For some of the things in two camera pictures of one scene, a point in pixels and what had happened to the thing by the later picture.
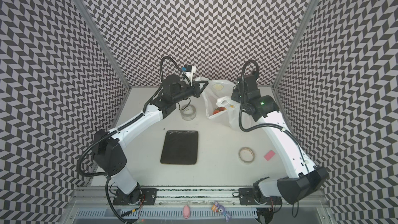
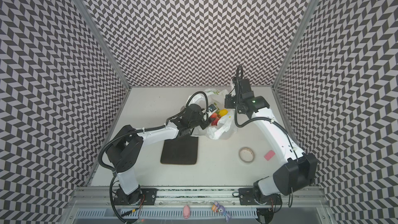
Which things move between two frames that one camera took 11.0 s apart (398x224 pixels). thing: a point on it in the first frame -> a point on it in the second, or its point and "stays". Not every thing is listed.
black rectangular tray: (180, 147) stays
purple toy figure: (221, 209) stays
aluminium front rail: (199, 196) stays
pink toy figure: (186, 212) stays
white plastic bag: (219, 105) -> (226, 127)
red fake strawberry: (217, 110) -> (214, 122)
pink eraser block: (269, 155) stays
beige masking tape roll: (246, 154) stays
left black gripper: (197, 84) -> (204, 127)
